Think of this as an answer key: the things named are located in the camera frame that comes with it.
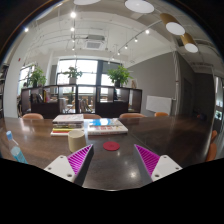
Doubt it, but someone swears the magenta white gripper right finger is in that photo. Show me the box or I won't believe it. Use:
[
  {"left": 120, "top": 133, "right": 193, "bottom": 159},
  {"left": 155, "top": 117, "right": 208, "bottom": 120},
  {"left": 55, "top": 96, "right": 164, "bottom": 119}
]
[{"left": 134, "top": 144, "right": 182, "bottom": 185}]

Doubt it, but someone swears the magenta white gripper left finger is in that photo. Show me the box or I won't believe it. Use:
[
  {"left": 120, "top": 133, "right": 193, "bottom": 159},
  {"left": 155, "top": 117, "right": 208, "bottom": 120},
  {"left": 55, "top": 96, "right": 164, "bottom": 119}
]
[{"left": 45, "top": 144, "right": 94, "bottom": 186}]

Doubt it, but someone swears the clear plastic water bottle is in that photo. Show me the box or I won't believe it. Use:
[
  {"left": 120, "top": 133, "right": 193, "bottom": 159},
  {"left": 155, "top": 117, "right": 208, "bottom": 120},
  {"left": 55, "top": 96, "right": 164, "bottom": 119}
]
[{"left": 6, "top": 131, "right": 27, "bottom": 164}]

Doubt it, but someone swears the cream ceramic cup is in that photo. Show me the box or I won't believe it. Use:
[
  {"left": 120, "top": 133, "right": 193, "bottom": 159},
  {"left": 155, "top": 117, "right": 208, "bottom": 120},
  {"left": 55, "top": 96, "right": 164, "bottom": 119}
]
[{"left": 68, "top": 130, "right": 86, "bottom": 152}]

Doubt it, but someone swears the stack of books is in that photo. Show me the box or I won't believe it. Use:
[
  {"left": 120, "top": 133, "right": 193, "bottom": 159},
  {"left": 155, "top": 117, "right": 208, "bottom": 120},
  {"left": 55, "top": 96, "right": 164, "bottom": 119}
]
[{"left": 51, "top": 114, "right": 84, "bottom": 136}]

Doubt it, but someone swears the flat book blue cover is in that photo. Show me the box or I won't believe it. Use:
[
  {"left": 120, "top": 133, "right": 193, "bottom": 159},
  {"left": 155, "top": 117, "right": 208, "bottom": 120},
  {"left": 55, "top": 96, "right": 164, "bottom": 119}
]
[{"left": 88, "top": 118, "right": 128, "bottom": 136}]

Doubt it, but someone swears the orange chair far right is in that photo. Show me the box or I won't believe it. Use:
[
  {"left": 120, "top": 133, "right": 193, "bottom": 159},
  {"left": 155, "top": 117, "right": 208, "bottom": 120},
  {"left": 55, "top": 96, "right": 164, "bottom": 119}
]
[{"left": 154, "top": 112, "right": 169, "bottom": 117}]

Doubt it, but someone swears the orange chair right middle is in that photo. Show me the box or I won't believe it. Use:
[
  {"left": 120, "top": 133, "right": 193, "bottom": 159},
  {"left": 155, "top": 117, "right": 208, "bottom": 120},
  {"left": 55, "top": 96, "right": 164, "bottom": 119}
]
[{"left": 119, "top": 113, "right": 146, "bottom": 119}]

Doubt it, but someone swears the orange chair at right edge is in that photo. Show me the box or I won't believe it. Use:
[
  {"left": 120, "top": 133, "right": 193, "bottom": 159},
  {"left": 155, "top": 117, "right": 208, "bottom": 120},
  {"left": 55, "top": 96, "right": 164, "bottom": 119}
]
[{"left": 206, "top": 130, "right": 217, "bottom": 161}]

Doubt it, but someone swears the orange chair far left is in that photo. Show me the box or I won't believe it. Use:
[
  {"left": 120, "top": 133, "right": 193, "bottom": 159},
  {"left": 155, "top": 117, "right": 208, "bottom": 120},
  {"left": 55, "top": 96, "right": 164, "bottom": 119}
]
[{"left": 22, "top": 113, "right": 44, "bottom": 120}]

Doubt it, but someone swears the dark wooden shelf unit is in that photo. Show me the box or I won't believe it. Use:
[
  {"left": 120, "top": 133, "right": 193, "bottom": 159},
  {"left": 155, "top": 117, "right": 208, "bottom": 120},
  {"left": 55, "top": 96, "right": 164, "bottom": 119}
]
[{"left": 21, "top": 84, "right": 142, "bottom": 118}]

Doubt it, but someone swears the middle potted plant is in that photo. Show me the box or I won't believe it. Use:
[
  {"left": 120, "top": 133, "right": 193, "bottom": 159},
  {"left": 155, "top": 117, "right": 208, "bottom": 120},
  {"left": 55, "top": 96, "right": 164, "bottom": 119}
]
[{"left": 64, "top": 66, "right": 83, "bottom": 84}]

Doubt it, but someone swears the potted plant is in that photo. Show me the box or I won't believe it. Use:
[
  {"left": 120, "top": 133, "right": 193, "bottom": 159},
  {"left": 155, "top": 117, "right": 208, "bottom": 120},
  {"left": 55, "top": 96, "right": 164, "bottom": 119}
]
[
  {"left": 28, "top": 66, "right": 46, "bottom": 88},
  {"left": 107, "top": 65, "right": 132, "bottom": 87},
  {"left": 64, "top": 66, "right": 83, "bottom": 84}
]

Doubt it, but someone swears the left potted plant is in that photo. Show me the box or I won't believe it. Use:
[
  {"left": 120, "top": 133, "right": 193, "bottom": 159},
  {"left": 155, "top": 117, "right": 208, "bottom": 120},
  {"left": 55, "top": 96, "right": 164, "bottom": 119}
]
[{"left": 28, "top": 66, "right": 46, "bottom": 88}]

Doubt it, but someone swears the right potted plant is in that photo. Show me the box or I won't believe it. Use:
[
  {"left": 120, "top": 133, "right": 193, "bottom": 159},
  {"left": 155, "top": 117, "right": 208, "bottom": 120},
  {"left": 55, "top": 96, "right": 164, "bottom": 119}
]
[{"left": 107, "top": 65, "right": 132, "bottom": 87}]

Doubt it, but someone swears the ceiling air conditioner unit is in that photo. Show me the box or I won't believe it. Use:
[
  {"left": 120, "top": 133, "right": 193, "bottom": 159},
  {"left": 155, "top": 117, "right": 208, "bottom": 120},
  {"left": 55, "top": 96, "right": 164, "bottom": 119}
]
[{"left": 84, "top": 35, "right": 105, "bottom": 50}]

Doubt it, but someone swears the gold white pendant lamp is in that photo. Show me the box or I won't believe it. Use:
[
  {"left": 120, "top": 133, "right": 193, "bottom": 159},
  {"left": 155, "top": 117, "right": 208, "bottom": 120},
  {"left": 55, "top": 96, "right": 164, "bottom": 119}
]
[
  {"left": 160, "top": 13, "right": 185, "bottom": 35},
  {"left": 181, "top": 33, "right": 198, "bottom": 53}
]

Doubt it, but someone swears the round white ceiling lamp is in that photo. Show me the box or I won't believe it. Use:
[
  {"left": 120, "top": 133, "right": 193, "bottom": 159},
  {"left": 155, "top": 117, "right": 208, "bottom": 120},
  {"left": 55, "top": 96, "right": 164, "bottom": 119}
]
[{"left": 125, "top": 0, "right": 154, "bottom": 13}]

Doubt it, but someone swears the white board on wall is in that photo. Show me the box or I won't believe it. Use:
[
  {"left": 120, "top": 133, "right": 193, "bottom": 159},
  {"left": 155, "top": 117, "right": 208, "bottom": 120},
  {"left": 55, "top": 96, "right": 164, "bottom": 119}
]
[{"left": 146, "top": 96, "right": 172, "bottom": 114}]

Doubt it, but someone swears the bookshelf at left wall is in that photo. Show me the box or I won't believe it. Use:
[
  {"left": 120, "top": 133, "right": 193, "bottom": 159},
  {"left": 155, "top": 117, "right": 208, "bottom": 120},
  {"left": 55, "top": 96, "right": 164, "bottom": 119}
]
[{"left": 0, "top": 63, "right": 9, "bottom": 119}]

